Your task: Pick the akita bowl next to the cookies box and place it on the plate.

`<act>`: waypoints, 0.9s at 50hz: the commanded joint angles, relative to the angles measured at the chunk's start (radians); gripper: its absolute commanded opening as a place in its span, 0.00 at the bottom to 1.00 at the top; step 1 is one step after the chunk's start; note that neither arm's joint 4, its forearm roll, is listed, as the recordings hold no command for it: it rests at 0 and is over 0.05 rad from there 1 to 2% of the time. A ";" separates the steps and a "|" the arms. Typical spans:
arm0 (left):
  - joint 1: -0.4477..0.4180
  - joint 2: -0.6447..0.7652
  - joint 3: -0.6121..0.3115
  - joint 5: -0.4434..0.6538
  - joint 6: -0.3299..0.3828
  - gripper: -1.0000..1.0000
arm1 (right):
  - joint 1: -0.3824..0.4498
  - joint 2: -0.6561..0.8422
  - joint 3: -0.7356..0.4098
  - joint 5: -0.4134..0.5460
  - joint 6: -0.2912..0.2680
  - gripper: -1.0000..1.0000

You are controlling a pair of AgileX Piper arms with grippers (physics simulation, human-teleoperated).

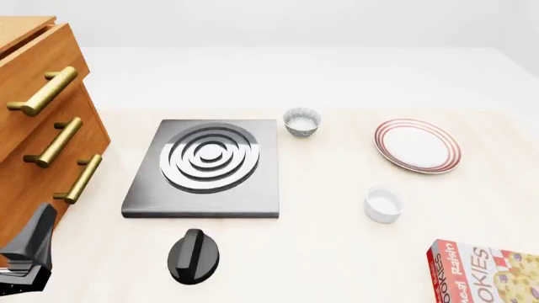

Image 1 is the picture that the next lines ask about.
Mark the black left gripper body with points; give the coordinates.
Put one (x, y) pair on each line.
(23, 277)

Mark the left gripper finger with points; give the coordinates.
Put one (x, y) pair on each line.
(35, 236)

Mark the flat black stove plate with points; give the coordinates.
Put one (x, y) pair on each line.
(261, 176)

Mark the patterned speckled bowl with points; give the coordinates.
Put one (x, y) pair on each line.
(301, 124)

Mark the small white bowl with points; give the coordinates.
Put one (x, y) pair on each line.
(383, 205)

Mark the white plate with red rings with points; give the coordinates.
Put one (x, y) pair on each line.
(417, 146)

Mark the red cookies box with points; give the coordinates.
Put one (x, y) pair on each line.
(476, 274)

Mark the round black stove knob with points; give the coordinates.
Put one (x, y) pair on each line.
(193, 257)

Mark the wooden drawer, pulled out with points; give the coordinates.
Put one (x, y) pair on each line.
(25, 66)

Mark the wooden cabinet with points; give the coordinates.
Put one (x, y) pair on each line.
(17, 30)

